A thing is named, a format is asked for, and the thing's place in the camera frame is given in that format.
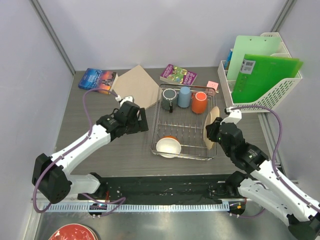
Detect beige bird plate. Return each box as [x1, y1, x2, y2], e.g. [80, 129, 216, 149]
[203, 105, 221, 151]

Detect orange white bowl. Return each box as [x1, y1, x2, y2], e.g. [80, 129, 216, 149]
[156, 135, 182, 158]

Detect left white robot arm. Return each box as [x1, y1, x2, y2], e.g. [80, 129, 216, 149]
[32, 101, 149, 204]

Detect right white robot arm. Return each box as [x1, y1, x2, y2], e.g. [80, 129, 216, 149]
[205, 117, 320, 240]

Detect beige cardboard notebook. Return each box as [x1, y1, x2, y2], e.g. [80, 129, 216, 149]
[113, 65, 159, 109]

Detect grey mug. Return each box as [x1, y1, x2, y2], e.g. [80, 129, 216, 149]
[161, 88, 178, 113]

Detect white file organizer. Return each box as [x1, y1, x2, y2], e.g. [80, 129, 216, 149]
[216, 32, 303, 114]

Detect blue cup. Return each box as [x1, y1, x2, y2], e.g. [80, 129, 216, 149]
[177, 86, 192, 108]

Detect orange cup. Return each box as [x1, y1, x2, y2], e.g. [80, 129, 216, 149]
[191, 91, 208, 114]

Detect blue Jane Eyre book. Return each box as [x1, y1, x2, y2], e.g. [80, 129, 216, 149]
[78, 68, 118, 96]

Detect purple treehouse book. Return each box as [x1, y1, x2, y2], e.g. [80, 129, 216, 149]
[159, 64, 198, 86]

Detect bright green folder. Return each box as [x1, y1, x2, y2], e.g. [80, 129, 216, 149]
[231, 54, 304, 104]

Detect blue book in organizer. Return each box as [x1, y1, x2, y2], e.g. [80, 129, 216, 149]
[223, 48, 234, 70]

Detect light green clipboard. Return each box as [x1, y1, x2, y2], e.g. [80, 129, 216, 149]
[226, 35, 282, 81]

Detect red round plate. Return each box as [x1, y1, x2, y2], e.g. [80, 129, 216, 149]
[49, 223, 98, 240]

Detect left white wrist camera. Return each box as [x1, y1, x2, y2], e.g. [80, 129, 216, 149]
[115, 95, 134, 104]

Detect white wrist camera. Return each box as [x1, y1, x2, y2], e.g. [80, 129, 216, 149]
[115, 95, 134, 104]
[222, 107, 242, 125]

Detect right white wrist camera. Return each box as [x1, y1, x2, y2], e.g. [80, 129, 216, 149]
[222, 107, 242, 125]

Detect metal wire dish rack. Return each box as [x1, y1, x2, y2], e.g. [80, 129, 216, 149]
[150, 83, 217, 161]

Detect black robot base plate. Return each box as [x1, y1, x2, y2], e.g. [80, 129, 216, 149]
[90, 171, 246, 206]

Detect slotted cable duct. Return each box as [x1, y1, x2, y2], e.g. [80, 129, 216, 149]
[47, 201, 230, 213]

